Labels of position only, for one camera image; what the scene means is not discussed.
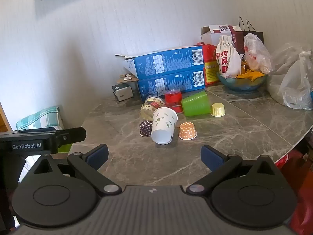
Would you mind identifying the red plastic cup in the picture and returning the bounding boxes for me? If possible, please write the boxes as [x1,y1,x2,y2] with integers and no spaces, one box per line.
[164,89,183,113]

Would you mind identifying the dark paper bag with handles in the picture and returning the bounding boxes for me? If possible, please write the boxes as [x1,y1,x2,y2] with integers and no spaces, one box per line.
[238,16,265,45]

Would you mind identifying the wooden furniture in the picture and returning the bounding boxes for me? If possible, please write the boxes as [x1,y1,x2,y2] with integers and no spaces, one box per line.
[0,100,13,133]

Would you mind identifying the red and yellow box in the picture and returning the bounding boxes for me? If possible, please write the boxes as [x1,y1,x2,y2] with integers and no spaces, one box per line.
[201,42,222,87]

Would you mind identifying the white cloth pouch red print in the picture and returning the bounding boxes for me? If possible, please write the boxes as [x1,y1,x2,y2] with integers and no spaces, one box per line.
[215,35,242,78]

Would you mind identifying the orange polka dot paper cup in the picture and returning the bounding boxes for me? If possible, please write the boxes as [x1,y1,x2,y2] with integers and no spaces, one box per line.
[178,122,198,140]

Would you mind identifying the blue cardboard box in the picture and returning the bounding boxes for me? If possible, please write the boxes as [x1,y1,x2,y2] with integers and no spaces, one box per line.
[137,68,206,102]
[115,46,205,80]

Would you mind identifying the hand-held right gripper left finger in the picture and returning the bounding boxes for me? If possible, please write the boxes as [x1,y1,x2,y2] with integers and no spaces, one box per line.
[26,144,122,197]

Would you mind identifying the clear plastic bag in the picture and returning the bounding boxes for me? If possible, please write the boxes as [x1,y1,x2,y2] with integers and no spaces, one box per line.
[278,51,313,110]
[266,42,312,103]
[243,33,273,74]

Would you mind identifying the brown cardboard piece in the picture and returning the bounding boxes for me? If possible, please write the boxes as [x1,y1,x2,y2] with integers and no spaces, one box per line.
[116,73,140,84]

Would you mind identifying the yellow snack packets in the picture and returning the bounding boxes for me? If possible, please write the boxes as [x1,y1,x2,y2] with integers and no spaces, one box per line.
[236,60,266,83]

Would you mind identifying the glass bowl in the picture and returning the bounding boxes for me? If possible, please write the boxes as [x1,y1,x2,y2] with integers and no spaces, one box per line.
[216,70,269,91]

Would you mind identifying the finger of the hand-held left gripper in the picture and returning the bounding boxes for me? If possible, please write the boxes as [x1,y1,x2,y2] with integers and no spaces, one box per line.
[55,127,86,153]

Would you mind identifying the clear plastic cup patterned band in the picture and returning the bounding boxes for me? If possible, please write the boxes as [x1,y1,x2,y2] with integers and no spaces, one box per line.
[140,95,166,121]

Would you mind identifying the red bag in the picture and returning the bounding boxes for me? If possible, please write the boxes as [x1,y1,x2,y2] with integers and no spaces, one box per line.
[275,148,313,235]

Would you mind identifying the green plastic cup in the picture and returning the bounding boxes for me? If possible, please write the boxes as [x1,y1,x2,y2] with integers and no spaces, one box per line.
[181,90,211,117]

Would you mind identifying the lime green object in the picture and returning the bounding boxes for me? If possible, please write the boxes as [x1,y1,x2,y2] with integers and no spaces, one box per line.
[57,144,73,154]

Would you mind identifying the dark maroon box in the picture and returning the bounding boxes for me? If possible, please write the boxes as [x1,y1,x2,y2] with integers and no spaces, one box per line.
[226,25,245,55]

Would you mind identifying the dark purple polka dot cup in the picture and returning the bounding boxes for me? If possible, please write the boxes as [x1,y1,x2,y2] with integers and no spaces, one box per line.
[139,120,153,136]

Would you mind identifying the white printed paper cup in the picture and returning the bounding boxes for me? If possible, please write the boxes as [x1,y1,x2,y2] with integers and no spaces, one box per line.
[151,107,178,145]

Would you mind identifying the yellow paper baking cup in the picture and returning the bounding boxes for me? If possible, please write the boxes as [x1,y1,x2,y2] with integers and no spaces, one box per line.
[210,103,226,117]

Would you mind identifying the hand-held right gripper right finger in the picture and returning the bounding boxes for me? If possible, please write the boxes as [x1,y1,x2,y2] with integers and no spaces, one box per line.
[186,145,285,196]

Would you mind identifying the green plaid cushion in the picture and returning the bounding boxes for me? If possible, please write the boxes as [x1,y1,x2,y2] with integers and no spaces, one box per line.
[16,105,62,131]

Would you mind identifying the white and red open carton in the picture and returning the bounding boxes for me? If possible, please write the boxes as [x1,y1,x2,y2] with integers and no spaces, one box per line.
[201,24,236,46]

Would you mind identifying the small white and black device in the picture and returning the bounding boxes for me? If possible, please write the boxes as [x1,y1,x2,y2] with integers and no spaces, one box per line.
[112,83,134,103]

